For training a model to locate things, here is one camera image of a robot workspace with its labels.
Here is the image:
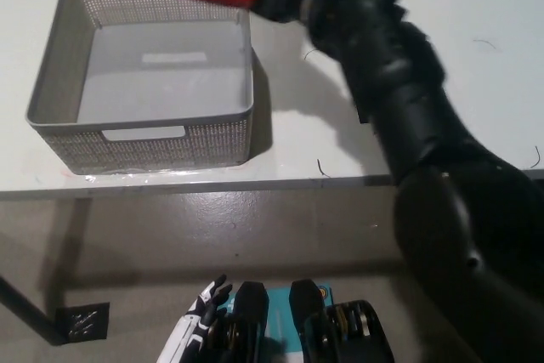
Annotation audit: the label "clear tape strip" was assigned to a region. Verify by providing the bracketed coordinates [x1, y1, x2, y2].
[84, 168, 203, 184]

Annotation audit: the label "black table leg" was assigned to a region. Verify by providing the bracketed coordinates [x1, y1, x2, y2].
[0, 275, 65, 345]

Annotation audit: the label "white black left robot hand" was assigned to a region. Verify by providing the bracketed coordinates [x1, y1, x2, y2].
[156, 274, 234, 363]

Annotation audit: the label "black teal robot body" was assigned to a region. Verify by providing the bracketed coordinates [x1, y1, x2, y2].
[203, 280, 396, 363]

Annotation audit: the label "black tape patch on floor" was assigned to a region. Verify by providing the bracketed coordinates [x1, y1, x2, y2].
[54, 302, 111, 343]

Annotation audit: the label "grey perforated plastic basket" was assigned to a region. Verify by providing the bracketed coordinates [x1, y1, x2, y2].
[25, 0, 256, 175]

